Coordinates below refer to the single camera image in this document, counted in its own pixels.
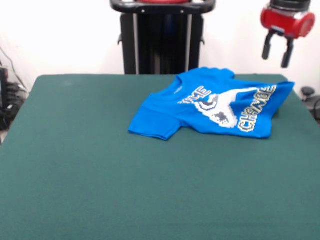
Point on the blue printed t-shirt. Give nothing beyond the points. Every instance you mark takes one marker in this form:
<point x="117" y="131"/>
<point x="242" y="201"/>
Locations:
<point x="175" y="117"/>

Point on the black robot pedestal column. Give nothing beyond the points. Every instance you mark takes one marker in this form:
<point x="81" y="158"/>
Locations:
<point x="162" y="42"/>

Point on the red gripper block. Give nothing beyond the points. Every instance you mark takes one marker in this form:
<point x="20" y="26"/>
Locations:
<point x="285" y="21"/>

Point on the dark green table cloth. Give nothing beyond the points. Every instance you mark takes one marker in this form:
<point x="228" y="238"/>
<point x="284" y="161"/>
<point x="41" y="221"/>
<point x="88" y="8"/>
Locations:
<point x="125" y="187"/>

